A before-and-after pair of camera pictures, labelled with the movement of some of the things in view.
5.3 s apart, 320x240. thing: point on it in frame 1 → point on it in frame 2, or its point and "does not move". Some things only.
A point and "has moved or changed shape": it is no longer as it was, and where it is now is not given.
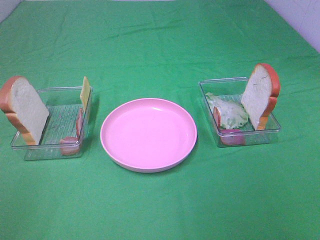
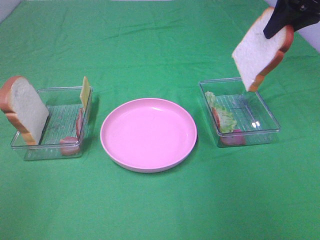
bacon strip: x=70 y=146 does not move
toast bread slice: x=259 y=98 → x=256 y=55
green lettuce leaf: x=232 y=114 has moved or changed shape
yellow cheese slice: x=85 y=92 does not move
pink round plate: x=148 y=135 does not move
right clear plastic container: x=237 y=115 does not move
